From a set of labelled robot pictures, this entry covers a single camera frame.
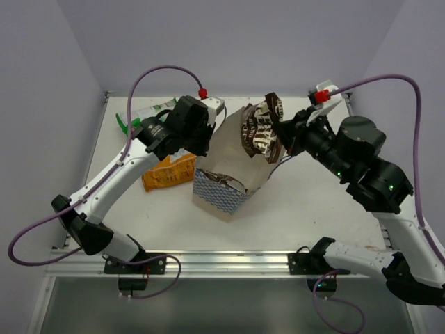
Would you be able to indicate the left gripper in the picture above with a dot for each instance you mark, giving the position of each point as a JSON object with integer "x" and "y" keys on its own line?
{"x": 200, "y": 138}

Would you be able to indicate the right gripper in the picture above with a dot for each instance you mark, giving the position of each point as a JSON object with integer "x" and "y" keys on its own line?
{"x": 297, "y": 128}

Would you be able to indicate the brown kettle chips bag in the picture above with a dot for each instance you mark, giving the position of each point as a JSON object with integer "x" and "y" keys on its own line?
{"x": 225, "y": 180}
{"x": 257, "y": 133}

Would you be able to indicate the orange chips bag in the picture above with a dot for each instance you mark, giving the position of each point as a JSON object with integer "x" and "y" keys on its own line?
{"x": 175, "y": 169}

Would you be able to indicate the blue checkered paper bag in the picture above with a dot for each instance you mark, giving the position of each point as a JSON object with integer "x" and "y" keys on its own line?
{"x": 227, "y": 156}

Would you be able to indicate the green cassava chips bag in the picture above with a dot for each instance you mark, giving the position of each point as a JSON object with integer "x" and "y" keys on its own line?
{"x": 137, "y": 115}

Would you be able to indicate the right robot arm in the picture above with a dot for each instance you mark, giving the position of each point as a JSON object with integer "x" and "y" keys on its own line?
{"x": 411, "y": 269}

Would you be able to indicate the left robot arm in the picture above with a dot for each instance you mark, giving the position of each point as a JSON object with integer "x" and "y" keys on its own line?
{"x": 82, "y": 213}

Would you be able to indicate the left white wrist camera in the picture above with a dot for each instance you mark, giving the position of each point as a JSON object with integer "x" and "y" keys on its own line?
{"x": 215, "y": 106}

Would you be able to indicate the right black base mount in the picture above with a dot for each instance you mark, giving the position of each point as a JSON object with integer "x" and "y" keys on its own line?
{"x": 304, "y": 262}

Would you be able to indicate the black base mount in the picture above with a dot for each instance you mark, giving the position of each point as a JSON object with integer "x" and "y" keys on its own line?
{"x": 134, "y": 277}
{"x": 304, "y": 262}

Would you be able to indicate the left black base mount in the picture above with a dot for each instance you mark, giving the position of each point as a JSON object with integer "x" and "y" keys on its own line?
{"x": 134, "y": 277}

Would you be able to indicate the aluminium front rail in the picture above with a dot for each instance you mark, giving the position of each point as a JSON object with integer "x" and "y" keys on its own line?
{"x": 194, "y": 264}

